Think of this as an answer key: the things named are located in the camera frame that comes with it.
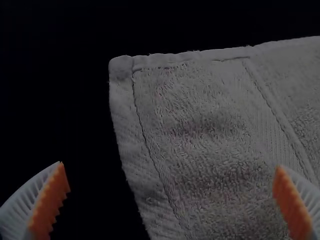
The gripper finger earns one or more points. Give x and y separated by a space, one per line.
32 207
297 202

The pale towel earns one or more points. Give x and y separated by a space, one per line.
212 150

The black mat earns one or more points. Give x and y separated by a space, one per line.
55 75

